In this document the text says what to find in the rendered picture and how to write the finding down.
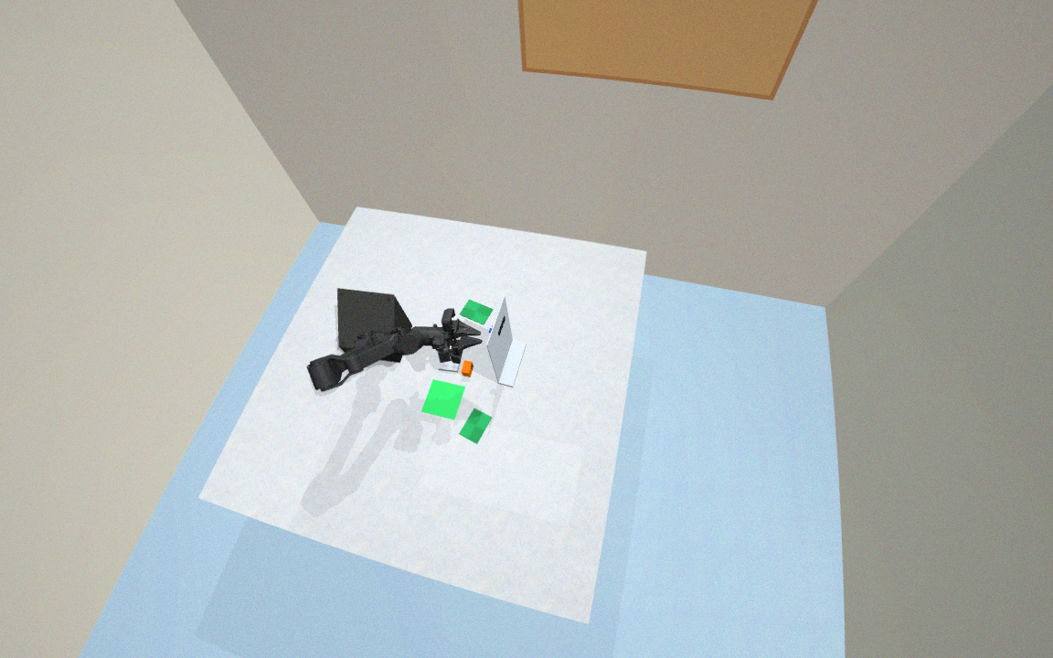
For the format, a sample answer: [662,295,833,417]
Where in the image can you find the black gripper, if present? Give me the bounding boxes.
[428,308,483,364]

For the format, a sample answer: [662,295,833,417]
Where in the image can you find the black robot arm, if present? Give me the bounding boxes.
[307,326,452,391]

